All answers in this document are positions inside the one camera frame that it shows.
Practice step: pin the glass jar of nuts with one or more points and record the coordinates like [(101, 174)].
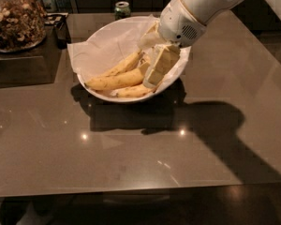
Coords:
[(21, 25)]

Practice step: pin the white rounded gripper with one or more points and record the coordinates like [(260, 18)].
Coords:
[(179, 23)]

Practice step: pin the dark raised counter block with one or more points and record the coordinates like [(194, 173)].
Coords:
[(38, 65)]

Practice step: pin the green metal can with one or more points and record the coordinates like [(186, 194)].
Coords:
[(122, 10)]

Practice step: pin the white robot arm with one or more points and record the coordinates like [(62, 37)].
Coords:
[(206, 10)]

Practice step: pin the yellow banana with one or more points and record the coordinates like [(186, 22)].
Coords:
[(125, 65), (130, 78), (136, 91)]

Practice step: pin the small dark tray items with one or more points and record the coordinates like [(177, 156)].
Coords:
[(55, 18)]

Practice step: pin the white paper liner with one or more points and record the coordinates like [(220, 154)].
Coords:
[(112, 47)]

